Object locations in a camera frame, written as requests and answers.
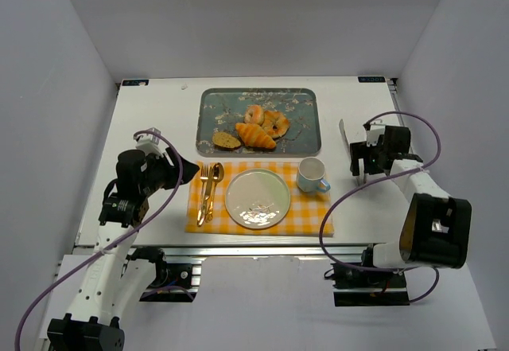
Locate silver metal tongs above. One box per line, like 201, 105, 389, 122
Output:
339, 119, 366, 186

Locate curled orange croissant roll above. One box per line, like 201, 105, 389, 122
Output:
262, 111, 290, 138

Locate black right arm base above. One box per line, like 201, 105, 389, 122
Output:
324, 263, 410, 307

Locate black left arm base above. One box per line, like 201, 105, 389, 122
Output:
123, 247, 199, 302

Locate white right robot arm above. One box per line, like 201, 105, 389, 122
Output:
349, 123, 472, 269

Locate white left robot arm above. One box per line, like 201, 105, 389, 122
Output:
47, 149, 200, 350

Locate brown bread slice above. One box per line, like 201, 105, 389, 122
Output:
212, 132, 242, 150

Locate gold fork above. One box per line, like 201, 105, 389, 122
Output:
196, 164, 210, 226

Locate gold knife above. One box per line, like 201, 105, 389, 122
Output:
205, 162, 220, 222

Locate gold spoon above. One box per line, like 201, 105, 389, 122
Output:
205, 162, 224, 222

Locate light blue mug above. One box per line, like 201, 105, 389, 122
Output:
296, 157, 331, 193

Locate blue floral serving tray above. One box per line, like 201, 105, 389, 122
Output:
196, 88, 321, 157

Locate yellow checkered cloth napkin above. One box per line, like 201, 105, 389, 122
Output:
185, 162, 331, 236

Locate striped orange croissant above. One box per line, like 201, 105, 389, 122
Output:
235, 123, 277, 150

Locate white and green plate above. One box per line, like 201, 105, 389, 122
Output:
224, 169, 291, 230

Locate blue right corner label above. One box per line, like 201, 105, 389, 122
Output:
357, 76, 386, 83

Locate blue corner label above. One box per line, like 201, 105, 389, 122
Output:
122, 79, 149, 87
357, 76, 386, 83

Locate glazed orange bagel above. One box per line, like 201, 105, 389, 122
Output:
244, 104, 265, 125

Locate blue left corner label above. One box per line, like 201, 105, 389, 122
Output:
122, 79, 149, 87

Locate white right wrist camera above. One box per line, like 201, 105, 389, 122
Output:
363, 119, 386, 147

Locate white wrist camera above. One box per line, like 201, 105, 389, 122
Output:
363, 119, 386, 147
134, 127, 174, 166

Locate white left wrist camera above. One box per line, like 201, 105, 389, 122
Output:
134, 127, 174, 166

